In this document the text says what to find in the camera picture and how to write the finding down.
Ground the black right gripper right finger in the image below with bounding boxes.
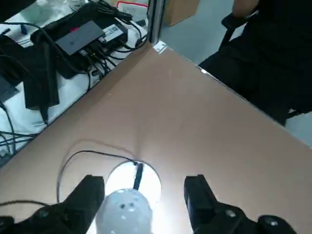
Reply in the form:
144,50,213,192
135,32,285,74
183,174,297,234

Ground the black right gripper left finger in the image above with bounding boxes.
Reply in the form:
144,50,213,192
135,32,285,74
0,174,106,234

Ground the long black power brick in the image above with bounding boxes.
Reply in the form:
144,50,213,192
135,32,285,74
23,30,60,111

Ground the person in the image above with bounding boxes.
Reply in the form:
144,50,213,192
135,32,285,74
198,0,312,126

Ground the dark grey flat dock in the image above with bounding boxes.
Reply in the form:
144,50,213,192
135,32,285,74
55,20,105,56

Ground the black brick with white label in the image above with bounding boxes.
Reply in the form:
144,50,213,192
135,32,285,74
98,23,129,45

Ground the black chair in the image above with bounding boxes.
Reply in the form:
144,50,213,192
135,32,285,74
220,11,259,51

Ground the cardboard box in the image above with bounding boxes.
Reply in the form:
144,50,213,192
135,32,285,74
165,0,201,27

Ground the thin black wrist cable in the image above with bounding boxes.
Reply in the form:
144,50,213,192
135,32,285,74
0,199,51,208

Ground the black lamp power cable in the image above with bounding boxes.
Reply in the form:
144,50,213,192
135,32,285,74
57,150,140,203

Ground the aluminium corner post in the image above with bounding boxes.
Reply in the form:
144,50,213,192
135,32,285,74
147,0,168,54

